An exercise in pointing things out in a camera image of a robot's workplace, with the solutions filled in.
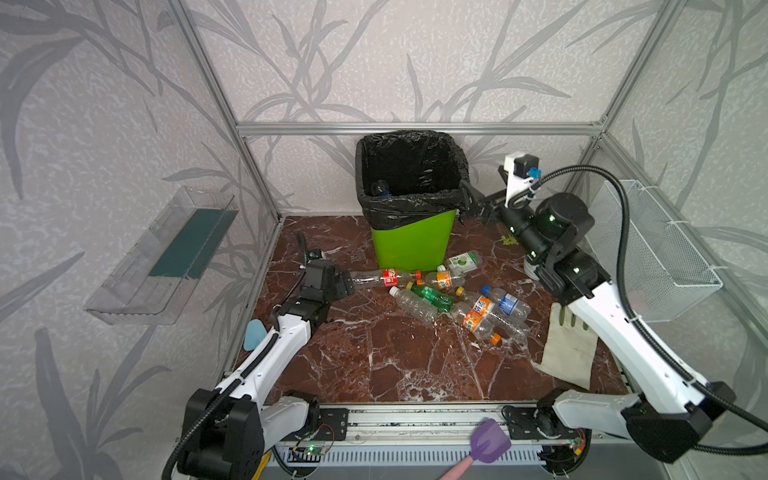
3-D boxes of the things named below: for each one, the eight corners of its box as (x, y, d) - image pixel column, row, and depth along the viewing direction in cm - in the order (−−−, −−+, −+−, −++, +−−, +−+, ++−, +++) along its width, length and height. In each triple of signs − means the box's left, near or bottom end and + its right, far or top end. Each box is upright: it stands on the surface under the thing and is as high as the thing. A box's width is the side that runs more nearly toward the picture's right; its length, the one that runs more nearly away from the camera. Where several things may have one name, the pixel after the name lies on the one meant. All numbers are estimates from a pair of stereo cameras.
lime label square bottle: (454, 281, 103) (455, 274, 100) (443, 267, 107) (444, 260, 104) (482, 266, 107) (485, 259, 104) (471, 254, 111) (473, 246, 107)
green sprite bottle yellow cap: (403, 295, 97) (403, 289, 94) (409, 285, 99) (409, 279, 96) (449, 314, 92) (451, 309, 89) (454, 303, 95) (455, 297, 92)
